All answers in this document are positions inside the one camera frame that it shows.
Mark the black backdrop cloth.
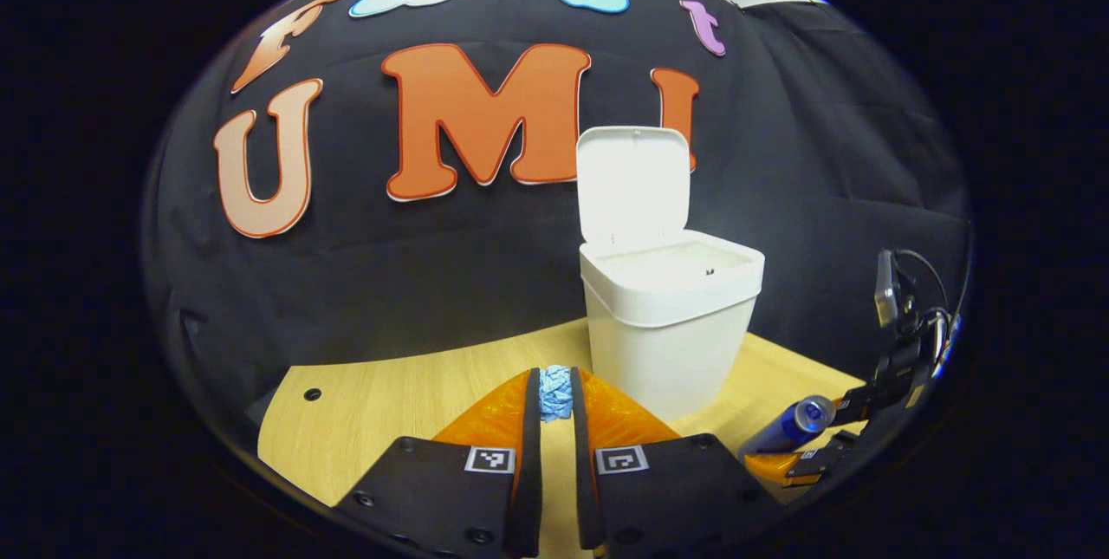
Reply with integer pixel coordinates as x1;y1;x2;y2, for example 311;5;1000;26
143;0;971;456

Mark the blue paper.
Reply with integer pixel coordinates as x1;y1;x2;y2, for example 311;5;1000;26
537;366;574;423

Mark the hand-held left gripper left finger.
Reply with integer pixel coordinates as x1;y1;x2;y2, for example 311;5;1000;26
334;367;544;559

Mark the wooden desktop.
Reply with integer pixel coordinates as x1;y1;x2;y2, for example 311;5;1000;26
257;316;867;559

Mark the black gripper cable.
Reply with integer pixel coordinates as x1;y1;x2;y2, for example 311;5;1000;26
892;249;954;317

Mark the blue pop can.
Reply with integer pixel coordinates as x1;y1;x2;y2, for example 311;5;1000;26
738;394;837;458

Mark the white desktop garbage bin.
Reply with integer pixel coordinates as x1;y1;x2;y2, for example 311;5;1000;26
576;126;766;426

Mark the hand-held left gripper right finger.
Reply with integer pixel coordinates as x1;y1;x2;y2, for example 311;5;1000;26
569;367;781;556

